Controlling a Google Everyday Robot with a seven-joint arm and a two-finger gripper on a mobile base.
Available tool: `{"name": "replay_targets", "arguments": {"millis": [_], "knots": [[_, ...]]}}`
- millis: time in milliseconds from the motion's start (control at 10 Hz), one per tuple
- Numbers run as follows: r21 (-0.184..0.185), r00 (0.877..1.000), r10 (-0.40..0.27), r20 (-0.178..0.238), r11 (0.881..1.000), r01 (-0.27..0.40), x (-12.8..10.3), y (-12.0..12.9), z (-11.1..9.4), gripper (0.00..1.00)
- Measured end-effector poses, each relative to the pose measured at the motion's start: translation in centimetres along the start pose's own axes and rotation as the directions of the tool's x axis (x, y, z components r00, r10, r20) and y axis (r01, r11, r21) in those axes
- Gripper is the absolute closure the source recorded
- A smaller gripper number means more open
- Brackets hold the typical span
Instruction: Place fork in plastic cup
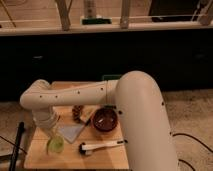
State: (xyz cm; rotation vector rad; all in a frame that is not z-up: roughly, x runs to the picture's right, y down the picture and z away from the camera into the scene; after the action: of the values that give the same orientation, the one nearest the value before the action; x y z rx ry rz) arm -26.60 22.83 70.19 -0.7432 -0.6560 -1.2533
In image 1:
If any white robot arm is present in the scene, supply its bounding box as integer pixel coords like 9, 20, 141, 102
20, 71, 180, 171

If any white handled dish brush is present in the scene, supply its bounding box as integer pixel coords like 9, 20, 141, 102
79, 140, 127, 155

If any brown wooden bowl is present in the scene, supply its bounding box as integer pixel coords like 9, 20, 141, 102
91, 108, 118, 132

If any black box on shelf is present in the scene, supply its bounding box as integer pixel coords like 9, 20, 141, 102
149, 0, 199, 22

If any brown pinecone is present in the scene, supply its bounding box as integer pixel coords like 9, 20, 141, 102
72, 105, 83, 122

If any yellow sponge block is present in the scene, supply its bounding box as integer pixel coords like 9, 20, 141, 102
80, 106, 98, 123

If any black pole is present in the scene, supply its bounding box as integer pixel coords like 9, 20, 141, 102
8, 122, 25, 171

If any green base white post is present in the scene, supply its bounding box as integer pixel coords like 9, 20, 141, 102
81, 0, 112, 25

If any wooden rail frame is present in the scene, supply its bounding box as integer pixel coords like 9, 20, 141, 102
0, 0, 213, 36

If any light blue triangular cloth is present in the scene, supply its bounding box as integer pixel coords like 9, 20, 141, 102
58, 124, 85, 143

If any black floor cable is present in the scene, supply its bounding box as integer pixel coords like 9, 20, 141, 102
171, 132, 213, 171

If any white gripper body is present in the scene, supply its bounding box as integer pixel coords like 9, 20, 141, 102
32, 107, 59, 137

